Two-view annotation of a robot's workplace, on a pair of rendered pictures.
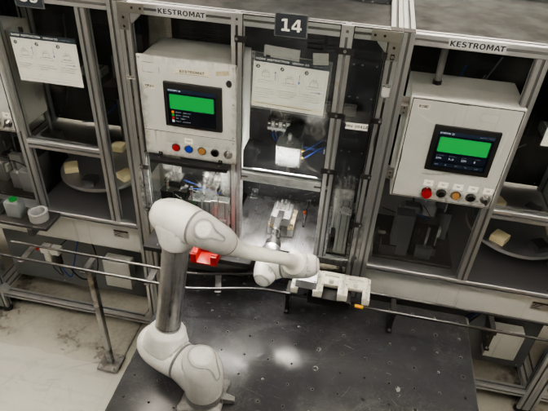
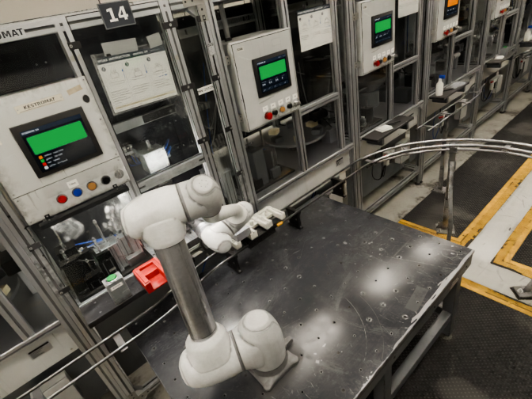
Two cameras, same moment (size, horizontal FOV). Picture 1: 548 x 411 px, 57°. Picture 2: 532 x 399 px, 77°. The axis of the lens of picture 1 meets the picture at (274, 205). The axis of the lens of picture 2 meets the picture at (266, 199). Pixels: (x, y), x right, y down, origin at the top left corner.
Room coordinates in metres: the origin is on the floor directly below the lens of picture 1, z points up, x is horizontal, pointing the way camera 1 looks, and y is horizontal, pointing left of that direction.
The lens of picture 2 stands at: (0.52, 0.76, 1.95)
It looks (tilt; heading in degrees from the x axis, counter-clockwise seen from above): 30 degrees down; 315
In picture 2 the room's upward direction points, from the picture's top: 12 degrees counter-clockwise
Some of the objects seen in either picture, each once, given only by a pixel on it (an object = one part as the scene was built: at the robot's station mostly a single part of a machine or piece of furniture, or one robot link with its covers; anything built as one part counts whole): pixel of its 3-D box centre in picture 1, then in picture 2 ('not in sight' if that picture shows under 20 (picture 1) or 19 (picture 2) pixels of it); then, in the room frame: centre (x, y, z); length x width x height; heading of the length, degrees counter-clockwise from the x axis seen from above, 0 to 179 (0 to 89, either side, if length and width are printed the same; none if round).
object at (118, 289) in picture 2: not in sight; (116, 286); (1.88, 0.46, 0.97); 0.08 x 0.08 x 0.12; 81
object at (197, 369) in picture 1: (201, 370); (259, 337); (1.22, 0.25, 0.85); 0.18 x 0.16 x 0.22; 60
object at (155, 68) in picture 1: (196, 100); (51, 146); (2.08, 0.37, 1.60); 0.42 x 0.29 x 0.46; 81
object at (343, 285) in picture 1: (330, 289); (255, 229); (1.72, -0.29, 0.84); 0.36 x 0.14 x 0.10; 81
